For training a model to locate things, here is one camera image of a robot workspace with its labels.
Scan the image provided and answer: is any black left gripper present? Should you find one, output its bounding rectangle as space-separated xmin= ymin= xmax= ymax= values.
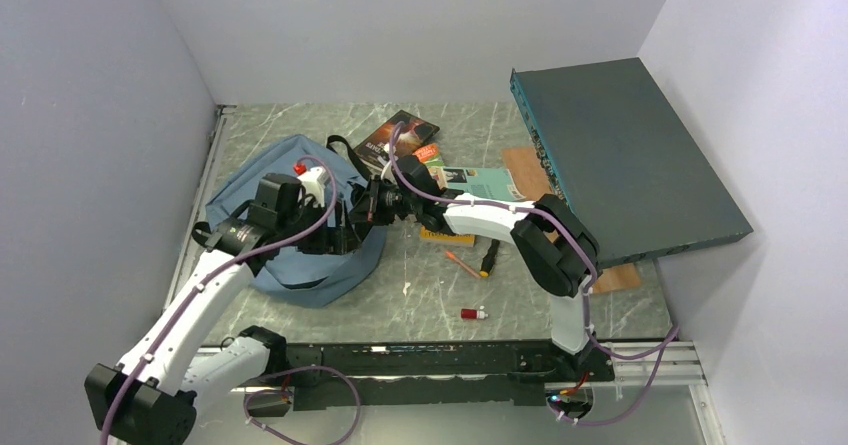
xmin=276 ymin=197 xmax=360 ymax=254

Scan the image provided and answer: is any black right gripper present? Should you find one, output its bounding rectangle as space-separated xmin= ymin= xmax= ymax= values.
xmin=348 ymin=175 xmax=421 ymax=226

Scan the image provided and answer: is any dark Three Days book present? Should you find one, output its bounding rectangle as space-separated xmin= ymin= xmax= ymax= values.
xmin=352 ymin=110 xmax=441 ymax=173

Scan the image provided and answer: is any yellow teal picture book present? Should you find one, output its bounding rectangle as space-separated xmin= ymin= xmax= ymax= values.
xmin=429 ymin=166 xmax=525 ymax=202

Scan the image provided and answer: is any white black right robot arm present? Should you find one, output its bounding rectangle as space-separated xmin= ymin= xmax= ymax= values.
xmin=350 ymin=155 xmax=601 ymax=380

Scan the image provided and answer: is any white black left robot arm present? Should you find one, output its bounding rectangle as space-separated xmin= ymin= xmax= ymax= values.
xmin=84 ymin=166 xmax=338 ymax=444

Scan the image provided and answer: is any orange blue Treehouse book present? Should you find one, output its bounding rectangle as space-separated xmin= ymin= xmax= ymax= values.
xmin=419 ymin=226 xmax=476 ymax=247

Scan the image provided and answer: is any orange green Treehouse book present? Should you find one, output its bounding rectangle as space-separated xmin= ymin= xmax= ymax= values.
xmin=413 ymin=143 xmax=445 ymax=167

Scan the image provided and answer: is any orange pencil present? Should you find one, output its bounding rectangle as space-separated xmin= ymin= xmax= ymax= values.
xmin=445 ymin=250 xmax=481 ymax=279

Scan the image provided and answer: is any yellow black screwdriver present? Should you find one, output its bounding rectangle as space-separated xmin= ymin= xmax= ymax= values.
xmin=479 ymin=239 xmax=501 ymax=277

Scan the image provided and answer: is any small red white tube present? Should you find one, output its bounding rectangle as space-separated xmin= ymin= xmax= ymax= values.
xmin=460 ymin=308 xmax=488 ymax=320

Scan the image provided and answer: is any brown wooden board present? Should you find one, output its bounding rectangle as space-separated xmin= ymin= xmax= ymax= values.
xmin=501 ymin=146 xmax=643 ymax=294

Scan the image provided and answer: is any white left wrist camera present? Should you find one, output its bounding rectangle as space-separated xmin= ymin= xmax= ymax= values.
xmin=293 ymin=162 xmax=330 ymax=208

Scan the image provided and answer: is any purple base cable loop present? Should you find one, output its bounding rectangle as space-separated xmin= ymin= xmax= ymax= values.
xmin=242 ymin=365 xmax=363 ymax=445

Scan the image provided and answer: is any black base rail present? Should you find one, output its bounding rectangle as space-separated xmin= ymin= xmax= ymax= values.
xmin=251 ymin=340 xmax=615 ymax=411

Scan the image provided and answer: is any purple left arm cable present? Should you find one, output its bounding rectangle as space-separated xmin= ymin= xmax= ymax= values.
xmin=99 ymin=155 xmax=339 ymax=445

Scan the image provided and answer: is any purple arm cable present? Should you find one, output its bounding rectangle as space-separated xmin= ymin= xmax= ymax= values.
xmin=386 ymin=121 xmax=681 ymax=429
xmin=99 ymin=155 xmax=339 ymax=445

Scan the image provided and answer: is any dark teal network switch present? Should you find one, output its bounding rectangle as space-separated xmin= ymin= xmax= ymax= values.
xmin=510 ymin=57 xmax=753 ymax=268

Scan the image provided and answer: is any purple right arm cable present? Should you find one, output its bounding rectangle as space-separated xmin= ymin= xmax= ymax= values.
xmin=386 ymin=121 xmax=681 ymax=429

